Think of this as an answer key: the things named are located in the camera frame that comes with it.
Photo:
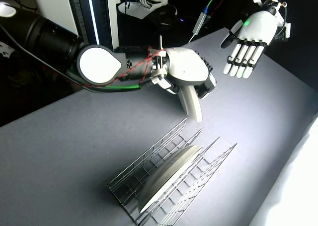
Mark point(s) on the black box with blue light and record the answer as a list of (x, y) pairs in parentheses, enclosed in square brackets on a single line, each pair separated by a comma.
[(169, 18)]

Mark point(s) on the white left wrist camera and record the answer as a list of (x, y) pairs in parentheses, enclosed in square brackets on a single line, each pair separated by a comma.
[(287, 30)]

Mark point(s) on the white robot column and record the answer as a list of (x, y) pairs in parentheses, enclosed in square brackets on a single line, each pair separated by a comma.
[(57, 7)]

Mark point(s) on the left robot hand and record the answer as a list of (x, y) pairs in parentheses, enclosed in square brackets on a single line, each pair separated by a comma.
[(258, 29)]

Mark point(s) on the white foam sheet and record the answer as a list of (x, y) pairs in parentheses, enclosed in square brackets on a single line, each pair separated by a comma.
[(134, 10)]

